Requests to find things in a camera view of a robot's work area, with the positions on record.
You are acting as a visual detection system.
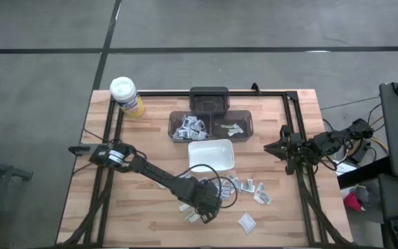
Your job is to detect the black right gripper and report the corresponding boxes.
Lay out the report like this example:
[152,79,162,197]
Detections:
[263,124,307,176]

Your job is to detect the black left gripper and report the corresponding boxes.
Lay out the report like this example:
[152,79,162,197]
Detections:
[180,177,222,224]

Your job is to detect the white plastic bin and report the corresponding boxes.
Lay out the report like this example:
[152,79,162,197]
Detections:
[187,138,236,173]

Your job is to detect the grey translucent plastic bin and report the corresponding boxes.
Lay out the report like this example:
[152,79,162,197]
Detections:
[189,86,230,118]
[168,109,212,142]
[209,109,254,142]

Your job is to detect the white paper sheet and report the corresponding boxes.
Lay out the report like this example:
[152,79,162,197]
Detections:
[333,160,358,177]

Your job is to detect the black desk crossbar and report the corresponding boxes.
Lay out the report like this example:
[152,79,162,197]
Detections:
[337,156,392,190]

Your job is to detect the red and grey cloth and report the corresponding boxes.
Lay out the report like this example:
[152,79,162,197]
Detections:
[341,185,372,213]

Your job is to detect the yellow Lysol wipes canister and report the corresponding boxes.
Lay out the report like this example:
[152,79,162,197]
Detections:
[109,76,146,120]

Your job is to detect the grey metal stand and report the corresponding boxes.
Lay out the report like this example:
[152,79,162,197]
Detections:
[0,137,34,249]

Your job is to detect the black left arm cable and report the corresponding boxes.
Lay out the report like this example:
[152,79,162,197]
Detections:
[174,163,238,209]

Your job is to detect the floor cable bundle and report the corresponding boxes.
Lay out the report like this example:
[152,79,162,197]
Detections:
[321,102,392,167]

